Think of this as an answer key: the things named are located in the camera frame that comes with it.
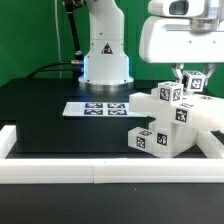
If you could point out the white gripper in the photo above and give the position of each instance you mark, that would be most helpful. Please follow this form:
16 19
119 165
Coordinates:
170 40

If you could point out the white chair back frame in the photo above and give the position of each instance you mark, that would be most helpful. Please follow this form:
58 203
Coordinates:
197 111

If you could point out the white chair seat plate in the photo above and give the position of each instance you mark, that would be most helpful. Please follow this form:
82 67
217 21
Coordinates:
170 139

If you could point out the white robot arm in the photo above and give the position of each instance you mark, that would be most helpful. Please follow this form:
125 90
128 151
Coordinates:
106 64

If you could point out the white marker sheet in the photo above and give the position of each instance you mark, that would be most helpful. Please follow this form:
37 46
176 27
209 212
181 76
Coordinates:
98 109

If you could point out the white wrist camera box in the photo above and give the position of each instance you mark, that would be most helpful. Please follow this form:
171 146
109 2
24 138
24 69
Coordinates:
176 8

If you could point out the white U-shaped fence frame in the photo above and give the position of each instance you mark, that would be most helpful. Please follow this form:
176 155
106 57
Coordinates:
98 171

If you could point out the black camera stand pole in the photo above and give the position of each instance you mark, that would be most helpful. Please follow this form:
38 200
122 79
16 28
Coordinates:
69 8

